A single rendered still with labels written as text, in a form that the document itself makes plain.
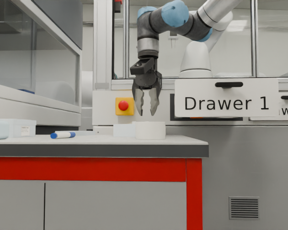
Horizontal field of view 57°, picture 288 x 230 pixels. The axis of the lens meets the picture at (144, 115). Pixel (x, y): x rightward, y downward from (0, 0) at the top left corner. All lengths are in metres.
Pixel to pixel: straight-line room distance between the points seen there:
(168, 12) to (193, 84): 0.23
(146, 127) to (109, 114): 0.54
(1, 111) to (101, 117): 0.38
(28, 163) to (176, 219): 0.30
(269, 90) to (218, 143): 0.38
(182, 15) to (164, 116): 0.42
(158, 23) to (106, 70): 0.37
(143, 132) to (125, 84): 0.55
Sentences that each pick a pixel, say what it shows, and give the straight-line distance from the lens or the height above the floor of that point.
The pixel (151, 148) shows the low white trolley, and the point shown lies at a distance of 0.50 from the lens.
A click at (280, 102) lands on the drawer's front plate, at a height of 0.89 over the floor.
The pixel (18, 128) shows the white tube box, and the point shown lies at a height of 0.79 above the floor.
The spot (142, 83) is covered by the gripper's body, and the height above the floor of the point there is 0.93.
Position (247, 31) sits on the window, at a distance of 1.24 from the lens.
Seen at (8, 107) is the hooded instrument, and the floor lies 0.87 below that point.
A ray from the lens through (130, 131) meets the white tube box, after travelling 0.79.
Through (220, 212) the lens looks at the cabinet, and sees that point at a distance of 1.17.
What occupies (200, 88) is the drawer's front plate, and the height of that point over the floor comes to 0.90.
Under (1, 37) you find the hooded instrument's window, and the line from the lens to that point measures 1.25.
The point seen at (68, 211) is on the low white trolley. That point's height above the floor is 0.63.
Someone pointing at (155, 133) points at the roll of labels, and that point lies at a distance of 0.59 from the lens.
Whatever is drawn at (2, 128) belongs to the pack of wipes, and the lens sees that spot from 0.69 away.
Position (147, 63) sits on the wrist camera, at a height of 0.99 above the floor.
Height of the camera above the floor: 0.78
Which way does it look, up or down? 3 degrees up
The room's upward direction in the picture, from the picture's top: straight up
